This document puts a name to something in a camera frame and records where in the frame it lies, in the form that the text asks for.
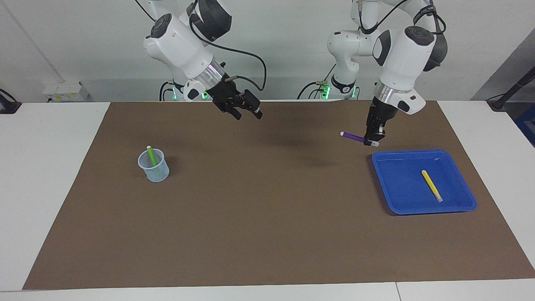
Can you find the brown table mat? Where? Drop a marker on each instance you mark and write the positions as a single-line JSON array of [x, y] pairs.
[[267, 209]]

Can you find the blue plastic tray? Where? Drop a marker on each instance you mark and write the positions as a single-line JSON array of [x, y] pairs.
[[401, 184]]

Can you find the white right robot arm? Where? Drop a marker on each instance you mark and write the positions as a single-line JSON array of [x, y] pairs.
[[179, 46]]

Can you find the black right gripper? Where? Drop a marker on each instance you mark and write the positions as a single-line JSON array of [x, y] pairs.
[[230, 98]]

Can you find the black stand pole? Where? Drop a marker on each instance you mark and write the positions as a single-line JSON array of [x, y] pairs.
[[512, 90]]

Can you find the purple highlighter pen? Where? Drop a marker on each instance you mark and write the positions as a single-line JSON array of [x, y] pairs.
[[353, 136]]

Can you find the blue box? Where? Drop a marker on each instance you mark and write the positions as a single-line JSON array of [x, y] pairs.
[[527, 125]]

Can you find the translucent plastic cup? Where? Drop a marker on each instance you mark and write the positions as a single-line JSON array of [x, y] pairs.
[[161, 173]]

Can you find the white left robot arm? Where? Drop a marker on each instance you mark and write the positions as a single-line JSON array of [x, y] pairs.
[[401, 58]]

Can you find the black clamp mount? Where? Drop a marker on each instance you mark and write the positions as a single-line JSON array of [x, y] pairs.
[[7, 105]]

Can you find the yellow highlighter pen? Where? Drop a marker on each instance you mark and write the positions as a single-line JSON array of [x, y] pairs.
[[432, 187]]

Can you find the green highlighter pen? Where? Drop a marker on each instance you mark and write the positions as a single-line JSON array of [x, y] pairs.
[[151, 156]]

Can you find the white wall socket box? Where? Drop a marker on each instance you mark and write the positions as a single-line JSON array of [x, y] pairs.
[[64, 92]]

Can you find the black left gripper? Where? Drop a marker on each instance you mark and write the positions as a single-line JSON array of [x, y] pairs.
[[379, 113]]

